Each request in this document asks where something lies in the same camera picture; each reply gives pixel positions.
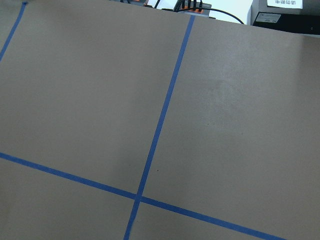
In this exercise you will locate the black box with label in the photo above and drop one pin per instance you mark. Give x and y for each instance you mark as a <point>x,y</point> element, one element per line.
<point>293,16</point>

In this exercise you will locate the orange black electronics board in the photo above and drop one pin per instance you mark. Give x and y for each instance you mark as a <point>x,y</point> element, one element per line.
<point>194,7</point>

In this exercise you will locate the brown paper table mat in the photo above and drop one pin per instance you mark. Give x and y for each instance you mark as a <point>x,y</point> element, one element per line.
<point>120,122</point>

